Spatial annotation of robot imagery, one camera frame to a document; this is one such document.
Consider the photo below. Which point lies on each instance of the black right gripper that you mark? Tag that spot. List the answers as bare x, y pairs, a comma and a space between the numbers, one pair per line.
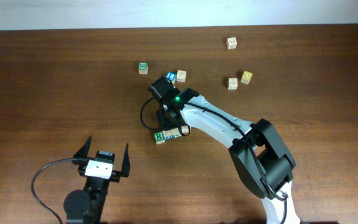
163, 124

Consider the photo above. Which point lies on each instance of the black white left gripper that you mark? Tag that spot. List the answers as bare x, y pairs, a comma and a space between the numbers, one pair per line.
114, 175

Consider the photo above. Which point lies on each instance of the wooden block blue side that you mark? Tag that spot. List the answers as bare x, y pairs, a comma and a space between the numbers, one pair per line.
168, 135

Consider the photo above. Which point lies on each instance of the wooden block red drawing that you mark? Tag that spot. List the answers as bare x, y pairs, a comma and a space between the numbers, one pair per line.
185, 129

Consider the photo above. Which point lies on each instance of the green R wooden block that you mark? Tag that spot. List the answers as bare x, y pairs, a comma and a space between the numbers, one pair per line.
159, 138

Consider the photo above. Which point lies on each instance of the plain wooden block front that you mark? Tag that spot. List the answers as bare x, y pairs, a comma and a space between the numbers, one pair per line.
177, 132

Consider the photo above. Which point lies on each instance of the plain wooden block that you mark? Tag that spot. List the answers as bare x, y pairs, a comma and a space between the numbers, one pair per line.
232, 83
181, 76
177, 132

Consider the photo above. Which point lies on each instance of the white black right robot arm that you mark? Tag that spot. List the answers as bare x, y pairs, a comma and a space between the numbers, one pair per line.
262, 160

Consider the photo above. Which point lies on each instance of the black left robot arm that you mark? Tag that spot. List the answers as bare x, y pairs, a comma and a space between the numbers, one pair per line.
86, 205

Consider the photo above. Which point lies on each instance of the blue L wooden block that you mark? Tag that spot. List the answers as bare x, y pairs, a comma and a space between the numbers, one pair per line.
171, 77

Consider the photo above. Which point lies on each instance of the plain wooden block centre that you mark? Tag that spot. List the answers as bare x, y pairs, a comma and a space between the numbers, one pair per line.
181, 76

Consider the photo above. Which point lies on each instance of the green R block far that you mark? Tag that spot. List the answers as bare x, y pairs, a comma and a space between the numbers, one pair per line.
143, 68

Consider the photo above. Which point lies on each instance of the plain wooden block right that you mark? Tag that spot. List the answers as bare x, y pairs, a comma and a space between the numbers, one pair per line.
232, 83

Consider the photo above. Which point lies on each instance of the yellow wooden block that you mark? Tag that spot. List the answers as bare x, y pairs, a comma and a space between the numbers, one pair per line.
246, 77

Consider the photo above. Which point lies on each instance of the wooden block red side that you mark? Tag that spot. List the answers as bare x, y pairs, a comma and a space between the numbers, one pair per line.
231, 43

